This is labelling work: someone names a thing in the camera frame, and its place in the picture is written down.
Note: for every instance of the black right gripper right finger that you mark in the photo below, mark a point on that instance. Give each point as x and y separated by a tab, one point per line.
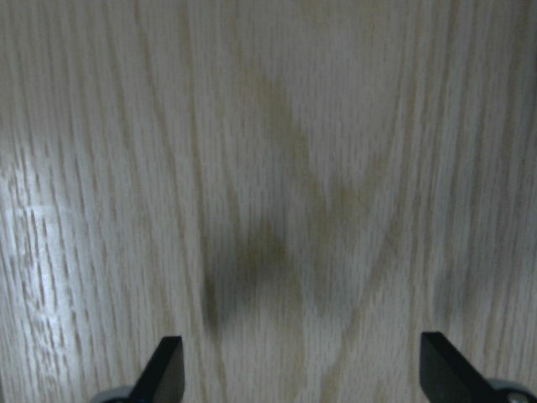
447	376

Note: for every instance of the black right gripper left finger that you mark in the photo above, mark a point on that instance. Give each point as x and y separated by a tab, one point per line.
162	379

